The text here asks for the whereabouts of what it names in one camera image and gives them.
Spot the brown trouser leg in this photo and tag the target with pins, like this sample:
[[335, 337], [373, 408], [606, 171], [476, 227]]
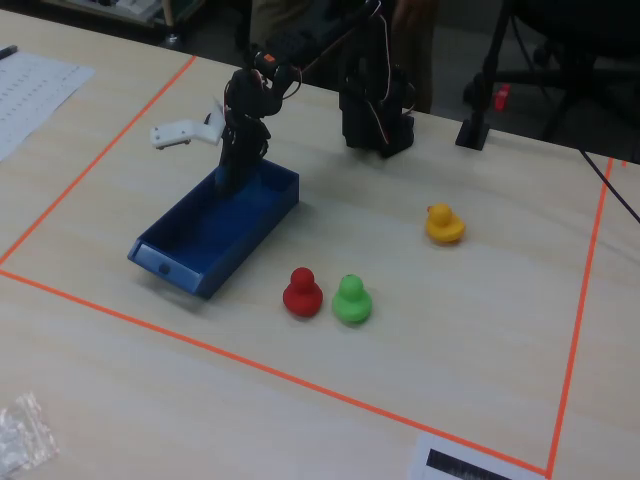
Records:
[[415, 50]]

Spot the green rubber duck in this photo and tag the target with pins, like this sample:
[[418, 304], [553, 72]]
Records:
[[351, 300]]

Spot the black clamp stand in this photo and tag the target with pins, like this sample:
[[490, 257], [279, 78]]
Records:
[[472, 132]]

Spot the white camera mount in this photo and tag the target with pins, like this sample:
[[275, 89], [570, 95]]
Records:
[[185, 131]]

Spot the clear plastic bag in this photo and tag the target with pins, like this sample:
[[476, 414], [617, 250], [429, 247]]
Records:
[[22, 435]]

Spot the blue plastic box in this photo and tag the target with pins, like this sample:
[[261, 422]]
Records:
[[215, 235]]

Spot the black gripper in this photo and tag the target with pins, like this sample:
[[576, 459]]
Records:
[[239, 145]]

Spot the yellow rubber duck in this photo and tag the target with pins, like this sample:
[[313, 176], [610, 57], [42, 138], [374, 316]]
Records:
[[444, 225]]

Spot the black office chair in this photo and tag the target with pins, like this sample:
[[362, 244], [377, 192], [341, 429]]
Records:
[[575, 30]]

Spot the white paper with black bar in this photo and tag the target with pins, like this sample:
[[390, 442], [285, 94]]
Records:
[[425, 450]]

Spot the printed white paper sheet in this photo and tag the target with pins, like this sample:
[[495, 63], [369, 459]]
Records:
[[30, 90]]

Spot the dark pen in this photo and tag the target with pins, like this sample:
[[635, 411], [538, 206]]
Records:
[[7, 51]]

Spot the orange tape strip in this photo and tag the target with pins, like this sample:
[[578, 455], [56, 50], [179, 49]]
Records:
[[300, 381], [100, 156], [583, 300]]

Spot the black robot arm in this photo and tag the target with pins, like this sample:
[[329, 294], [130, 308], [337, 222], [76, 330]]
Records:
[[370, 100]]

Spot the red rubber duck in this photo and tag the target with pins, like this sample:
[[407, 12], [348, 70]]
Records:
[[302, 295]]

